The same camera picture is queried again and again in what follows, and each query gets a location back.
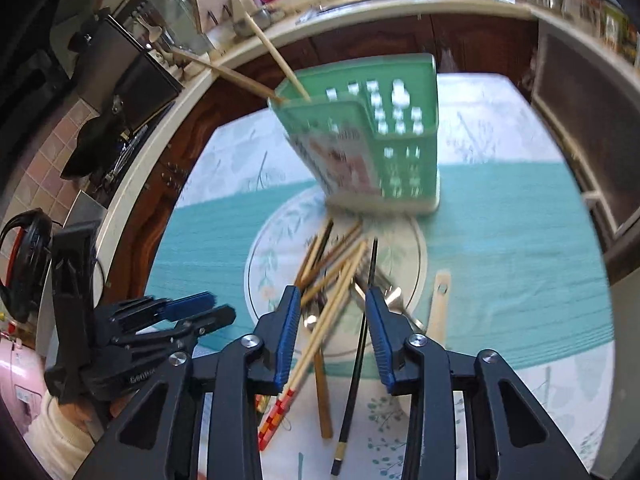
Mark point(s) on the silver splatter panel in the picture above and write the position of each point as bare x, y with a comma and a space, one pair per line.
85, 210

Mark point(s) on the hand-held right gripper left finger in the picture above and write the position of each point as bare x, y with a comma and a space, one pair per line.
290, 335

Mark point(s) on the steel fork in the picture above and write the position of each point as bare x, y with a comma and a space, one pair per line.
395, 296

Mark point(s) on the green utensil holder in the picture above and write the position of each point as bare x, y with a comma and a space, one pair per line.
400, 170

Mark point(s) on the light chopstick red checked end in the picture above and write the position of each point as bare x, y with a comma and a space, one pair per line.
316, 340

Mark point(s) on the pink appliance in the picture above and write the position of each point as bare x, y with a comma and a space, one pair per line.
15, 375

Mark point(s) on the long wooden chopstick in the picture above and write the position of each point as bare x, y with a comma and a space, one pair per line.
277, 57
225, 74

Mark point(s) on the wooden cutting board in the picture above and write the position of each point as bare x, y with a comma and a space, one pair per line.
210, 0

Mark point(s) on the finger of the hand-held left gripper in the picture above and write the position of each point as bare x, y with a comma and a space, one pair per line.
192, 304
210, 321

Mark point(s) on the black wok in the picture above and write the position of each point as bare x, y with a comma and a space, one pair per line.
95, 145

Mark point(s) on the row of seasoning bottles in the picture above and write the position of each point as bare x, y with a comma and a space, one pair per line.
610, 25

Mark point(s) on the steel pot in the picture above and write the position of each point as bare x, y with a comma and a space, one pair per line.
250, 25

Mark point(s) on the person's left forearm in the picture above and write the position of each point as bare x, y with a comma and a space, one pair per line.
55, 435

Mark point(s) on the dark stove splatter guard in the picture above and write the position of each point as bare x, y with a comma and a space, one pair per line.
140, 85

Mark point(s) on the bundle of wooden chopsticks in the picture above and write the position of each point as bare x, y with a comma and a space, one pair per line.
325, 270

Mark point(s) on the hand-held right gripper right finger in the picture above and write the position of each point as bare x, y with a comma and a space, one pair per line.
380, 345

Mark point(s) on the gas stove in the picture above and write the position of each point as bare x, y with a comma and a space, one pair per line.
120, 160

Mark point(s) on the black chopstick gold band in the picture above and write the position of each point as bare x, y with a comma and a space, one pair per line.
358, 360

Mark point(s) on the black and red cooker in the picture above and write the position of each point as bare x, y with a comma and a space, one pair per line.
30, 240

